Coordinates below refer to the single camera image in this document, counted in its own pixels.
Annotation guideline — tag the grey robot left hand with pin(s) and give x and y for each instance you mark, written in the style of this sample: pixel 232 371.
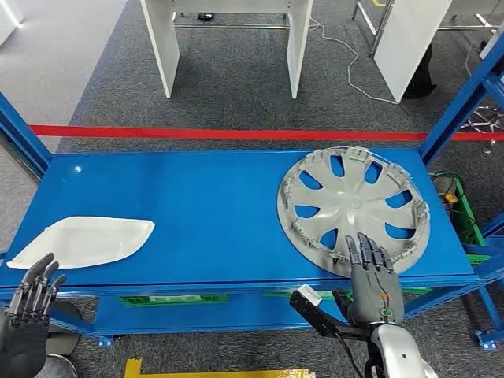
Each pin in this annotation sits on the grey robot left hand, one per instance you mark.
pixel 23 339

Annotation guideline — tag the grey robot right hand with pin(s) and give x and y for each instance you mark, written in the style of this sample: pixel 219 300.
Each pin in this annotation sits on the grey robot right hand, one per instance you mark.
pixel 374 297

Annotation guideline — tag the grey plastic wheel cover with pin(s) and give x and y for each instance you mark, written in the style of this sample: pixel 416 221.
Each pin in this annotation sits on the grey plastic wheel cover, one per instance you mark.
pixel 334 206

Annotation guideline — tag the white plastic panel part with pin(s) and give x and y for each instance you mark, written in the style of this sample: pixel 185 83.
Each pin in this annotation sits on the white plastic panel part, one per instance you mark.
pixel 87 242

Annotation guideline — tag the blue metal shelf rack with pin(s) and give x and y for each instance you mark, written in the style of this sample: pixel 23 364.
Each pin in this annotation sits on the blue metal shelf rack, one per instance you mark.
pixel 197 208

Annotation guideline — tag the green plastic crate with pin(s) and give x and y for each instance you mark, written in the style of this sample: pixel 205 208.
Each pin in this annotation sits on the green plastic crate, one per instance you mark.
pixel 468 219
pixel 137 301
pixel 279 295

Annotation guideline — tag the chrome stool base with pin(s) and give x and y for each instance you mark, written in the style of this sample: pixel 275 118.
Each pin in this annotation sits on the chrome stool base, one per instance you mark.
pixel 478 124

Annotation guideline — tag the black bag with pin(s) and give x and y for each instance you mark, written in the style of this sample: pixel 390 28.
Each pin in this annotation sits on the black bag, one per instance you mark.
pixel 421 81

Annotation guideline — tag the white desk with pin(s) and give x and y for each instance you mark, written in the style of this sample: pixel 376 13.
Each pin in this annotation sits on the white desk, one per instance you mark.
pixel 405 41
pixel 161 47

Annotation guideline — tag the red barrier tape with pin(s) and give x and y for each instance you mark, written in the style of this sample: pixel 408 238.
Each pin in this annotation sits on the red barrier tape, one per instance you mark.
pixel 197 133

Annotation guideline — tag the small black floor object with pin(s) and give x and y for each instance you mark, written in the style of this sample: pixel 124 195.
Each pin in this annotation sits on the small black floor object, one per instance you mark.
pixel 205 16

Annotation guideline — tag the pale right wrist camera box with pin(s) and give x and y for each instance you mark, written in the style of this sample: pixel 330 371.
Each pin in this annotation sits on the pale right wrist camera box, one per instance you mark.
pixel 311 294

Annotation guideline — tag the steel table frame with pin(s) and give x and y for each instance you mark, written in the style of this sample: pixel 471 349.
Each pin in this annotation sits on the steel table frame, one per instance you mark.
pixel 375 41

